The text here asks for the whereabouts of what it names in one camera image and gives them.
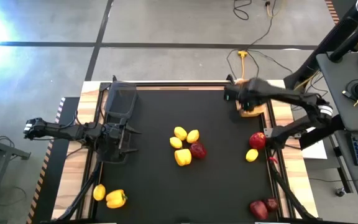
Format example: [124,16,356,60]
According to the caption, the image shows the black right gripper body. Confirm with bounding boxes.
[239,77,272,111]

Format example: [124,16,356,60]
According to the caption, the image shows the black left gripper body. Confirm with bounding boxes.
[103,116,130,159]

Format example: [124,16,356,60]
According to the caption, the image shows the yellow lemon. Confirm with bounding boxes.
[92,184,107,202]
[169,136,183,149]
[186,129,200,144]
[173,126,188,141]
[245,148,259,163]

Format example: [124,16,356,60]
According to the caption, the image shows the red apple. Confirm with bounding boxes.
[249,131,267,151]

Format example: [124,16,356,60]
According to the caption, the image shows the yellow bell pepper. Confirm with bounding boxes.
[105,189,128,210]
[174,148,193,167]

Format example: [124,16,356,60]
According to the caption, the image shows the dark red bell pepper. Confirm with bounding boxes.
[189,141,208,160]

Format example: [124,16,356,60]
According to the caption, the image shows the small dark red fruit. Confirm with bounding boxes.
[264,197,280,213]

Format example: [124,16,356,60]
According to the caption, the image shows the light red bell pepper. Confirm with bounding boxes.
[249,200,269,221]

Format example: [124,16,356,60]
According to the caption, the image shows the tan plastic basket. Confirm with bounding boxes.
[234,78,267,118]

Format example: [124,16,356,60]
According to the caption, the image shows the black floor platform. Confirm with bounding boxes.
[31,96,81,224]

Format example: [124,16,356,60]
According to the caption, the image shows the striped hazard tape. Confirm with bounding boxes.
[25,96,67,224]

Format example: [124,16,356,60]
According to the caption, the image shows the black table mat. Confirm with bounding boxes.
[93,88,279,223]

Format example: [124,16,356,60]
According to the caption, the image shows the black tower fan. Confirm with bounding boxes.
[283,0,358,94]

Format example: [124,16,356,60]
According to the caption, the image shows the grey desk top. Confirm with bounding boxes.
[316,51,358,131]

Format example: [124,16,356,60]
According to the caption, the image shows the white paper sheet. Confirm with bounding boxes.
[301,126,328,160]

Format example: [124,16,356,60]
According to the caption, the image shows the black monitor pole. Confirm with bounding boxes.
[328,12,358,63]

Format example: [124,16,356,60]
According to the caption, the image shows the yellow extension cord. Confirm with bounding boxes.
[237,50,249,80]

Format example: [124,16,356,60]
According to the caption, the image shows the black diagonal frame strut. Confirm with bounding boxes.
[54,161,104,222]
[267,155,318,220]

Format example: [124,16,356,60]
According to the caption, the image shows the long black floor cable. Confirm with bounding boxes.
[227,0,293,78]

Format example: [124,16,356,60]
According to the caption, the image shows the looped black floor cable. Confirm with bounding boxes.
[232,0,252,21]

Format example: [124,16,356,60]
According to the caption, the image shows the yellow cable with plug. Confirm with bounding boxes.
[264,1,281,18]

